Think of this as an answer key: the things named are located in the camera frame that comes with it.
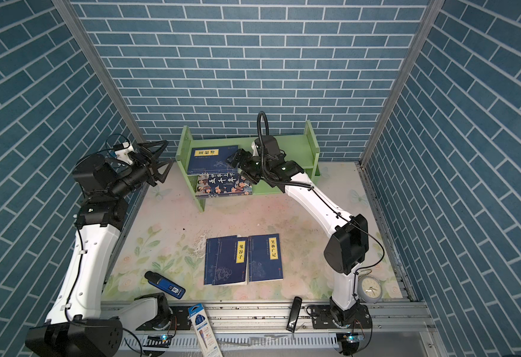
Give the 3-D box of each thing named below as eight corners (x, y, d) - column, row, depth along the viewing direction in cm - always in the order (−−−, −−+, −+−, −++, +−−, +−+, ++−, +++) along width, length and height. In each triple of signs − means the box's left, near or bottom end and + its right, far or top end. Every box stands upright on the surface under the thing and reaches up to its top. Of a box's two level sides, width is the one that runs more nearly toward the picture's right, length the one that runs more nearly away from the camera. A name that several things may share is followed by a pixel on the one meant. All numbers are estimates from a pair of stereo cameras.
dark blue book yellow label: (212, 285, 83) (210, 282, 80) (219, 239, 95) (218, 236, 92) (245, 285, 83) (245, 282, 80) (249, 239, 95) (248, 236, 92)
